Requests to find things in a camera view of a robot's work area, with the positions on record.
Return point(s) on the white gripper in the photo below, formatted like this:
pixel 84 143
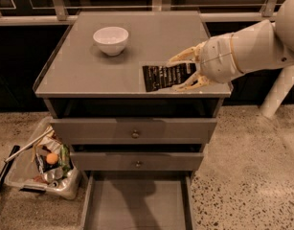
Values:
pixel 218 59

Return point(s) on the black rxbar chocolate wrapper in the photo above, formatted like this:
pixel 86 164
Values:
pixel 159 77

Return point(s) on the white stick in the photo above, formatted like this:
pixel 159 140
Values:
pixel 28 145

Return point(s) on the silver can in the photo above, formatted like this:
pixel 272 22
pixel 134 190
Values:
pixel 53 174

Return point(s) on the grey drawer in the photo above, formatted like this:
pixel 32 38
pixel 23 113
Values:
pixel 138 201
pixel 92 131
pixel 123 157

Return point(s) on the brass drawer knob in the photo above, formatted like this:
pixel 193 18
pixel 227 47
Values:
pixel 135 134
pixel 138 164

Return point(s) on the brass top drawer knob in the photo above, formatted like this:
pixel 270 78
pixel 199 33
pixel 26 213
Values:
pixel 135 134

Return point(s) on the grey middle drawer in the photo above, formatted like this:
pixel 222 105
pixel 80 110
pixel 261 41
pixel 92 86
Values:
pixel 123 157

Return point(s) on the black flat bar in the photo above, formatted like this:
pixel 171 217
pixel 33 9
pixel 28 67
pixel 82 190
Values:
pixel 7 165

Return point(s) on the grey bottom drawer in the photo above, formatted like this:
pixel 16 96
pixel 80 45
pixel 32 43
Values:
pixel 138 201

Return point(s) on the green snack packet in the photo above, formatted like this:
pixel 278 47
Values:
pixel 64 159

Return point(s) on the grey top drawer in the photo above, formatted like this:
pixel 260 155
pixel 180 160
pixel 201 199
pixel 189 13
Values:
pixel 92 131

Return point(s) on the grey drawer cabinet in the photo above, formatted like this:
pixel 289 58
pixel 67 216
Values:
pixel 81 81

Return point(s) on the clear plastic bin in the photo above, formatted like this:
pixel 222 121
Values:
pixel 28 167

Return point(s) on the orange round fruit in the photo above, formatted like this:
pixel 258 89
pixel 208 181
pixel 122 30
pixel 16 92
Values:
pixel 51 158

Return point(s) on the white ceramic bowl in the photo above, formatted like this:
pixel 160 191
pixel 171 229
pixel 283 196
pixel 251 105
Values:
pixel 111 40

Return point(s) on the brass middle drawer knob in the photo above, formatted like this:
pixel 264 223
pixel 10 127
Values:
pixel 138 164

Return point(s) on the metal railing frame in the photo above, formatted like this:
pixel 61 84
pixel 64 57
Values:
pixel 50 12

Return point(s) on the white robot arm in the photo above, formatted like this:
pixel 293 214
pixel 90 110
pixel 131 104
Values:
pixel 266 45

